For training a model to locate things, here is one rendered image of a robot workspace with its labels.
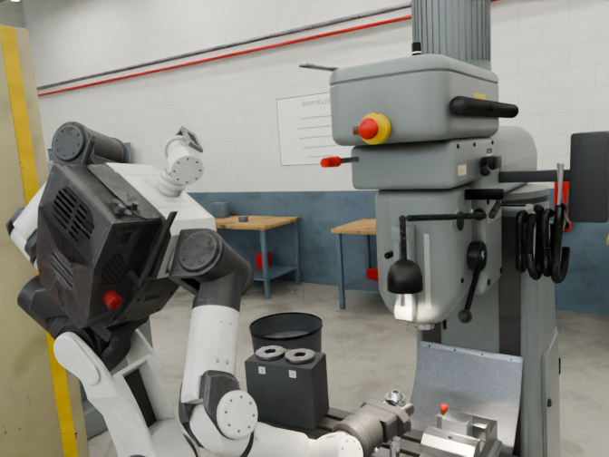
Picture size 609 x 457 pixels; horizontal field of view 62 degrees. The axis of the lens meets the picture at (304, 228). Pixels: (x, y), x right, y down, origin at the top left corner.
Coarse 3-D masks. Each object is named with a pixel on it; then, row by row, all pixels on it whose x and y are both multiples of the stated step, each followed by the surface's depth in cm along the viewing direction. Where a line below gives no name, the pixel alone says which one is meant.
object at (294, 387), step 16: (256, 352) 156; (272, 352) 158; (288, 352) 154; (304, 352) 153; (256, 368) 151; (272, 368) 149; (288, 368) 147; (304, 368) 145; (320, 368) 151; (256, 384) 152; (272, 384) 150; (288, 384) 148; (304, 384) 146; (320, 384) 151; (256, 400) 153; (272, 400) 151; (288, 400) 149; (304, 400) 147; (320, 400) 151; (272, 416) 152; (288, 416) 150; (304, 416) 148; (320, 416) 151
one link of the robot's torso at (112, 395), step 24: (72, 336) 115; (72, 360) 114; (96, 360) 113; (144, 360) 123; (96, 384) 114; (120, 384) 114; (144, 384) 125; (96, 408) 118; (120, 408) 115; (144, 408) 123; (168, 408) 123; (120, 432) 117; (144, 432) 114; (168, 432) 120; (120, 456) 119; (144, 456) 116; (168, 456) 117; (192, 456) 123
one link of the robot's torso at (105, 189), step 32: (64, 192) 95; (96, 192) 94; (128, 192) 100; (160, 192) 107; (64, 224) 95; (96, 224) 90; (128, 224) 91; (160, 224) 98; (192, 224) 104; (64, 256) 98; (96, 256) 91; (128, 256) 97; (160, 256) 99; (64, 288) 102; (96, 288) 96; (128, 288) 103; (160, 288) 109; (96, 320) 103; (128, 320) 112
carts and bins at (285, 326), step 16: (256, 320) 339; (272, 320) 346; (288, 320) 349; (304, 320) 345; (320, 320) 333; (256, 336) 310; (272, 336) 340; (288, 336) 338; (304, 336) 306; (320, 336) 320; (320, 352) 322
